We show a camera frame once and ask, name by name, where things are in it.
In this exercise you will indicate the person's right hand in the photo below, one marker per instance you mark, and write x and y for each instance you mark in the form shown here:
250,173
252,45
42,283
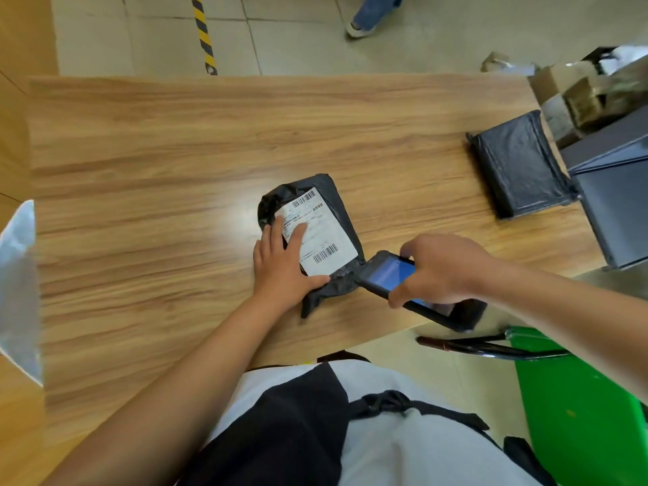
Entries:
450,268

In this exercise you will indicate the person's left hand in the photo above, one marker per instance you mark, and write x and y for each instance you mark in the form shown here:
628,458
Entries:
278,273

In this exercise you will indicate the black handheld scanner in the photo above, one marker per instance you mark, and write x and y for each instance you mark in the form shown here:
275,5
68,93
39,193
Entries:
466,316

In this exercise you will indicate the black labelled parcel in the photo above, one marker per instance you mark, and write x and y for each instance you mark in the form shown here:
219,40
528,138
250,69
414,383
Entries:
339,202

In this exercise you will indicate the black mailer parcel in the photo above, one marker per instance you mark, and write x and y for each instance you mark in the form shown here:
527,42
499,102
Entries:
521,161

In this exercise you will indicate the white woven sack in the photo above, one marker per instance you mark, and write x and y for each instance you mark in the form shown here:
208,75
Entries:
20,298

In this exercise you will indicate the person's right forearm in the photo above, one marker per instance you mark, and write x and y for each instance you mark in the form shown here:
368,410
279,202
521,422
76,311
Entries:
572,308

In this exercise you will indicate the person's left forearm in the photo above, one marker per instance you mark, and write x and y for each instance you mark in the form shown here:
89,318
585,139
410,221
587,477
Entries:
167,399

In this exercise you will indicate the person's black trousers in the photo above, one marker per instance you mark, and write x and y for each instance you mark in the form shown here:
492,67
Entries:
344,356

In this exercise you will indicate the person's white black shirt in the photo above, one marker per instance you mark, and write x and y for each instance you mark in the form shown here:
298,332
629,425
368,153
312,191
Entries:
430,450

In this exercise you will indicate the grey metal shelf rack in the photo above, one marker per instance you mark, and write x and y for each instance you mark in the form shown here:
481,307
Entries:
617,212

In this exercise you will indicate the open cardboard carton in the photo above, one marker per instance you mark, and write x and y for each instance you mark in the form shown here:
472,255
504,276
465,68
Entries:
587,96

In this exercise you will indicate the long yellow black hazard tape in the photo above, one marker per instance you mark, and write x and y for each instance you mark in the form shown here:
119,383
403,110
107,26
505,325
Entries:
202,35

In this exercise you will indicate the black white flat item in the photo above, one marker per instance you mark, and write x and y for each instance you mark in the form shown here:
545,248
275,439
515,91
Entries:
628,58

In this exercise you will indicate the yellow wooden cabinet unit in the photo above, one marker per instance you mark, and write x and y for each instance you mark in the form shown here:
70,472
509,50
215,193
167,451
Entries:
20,121

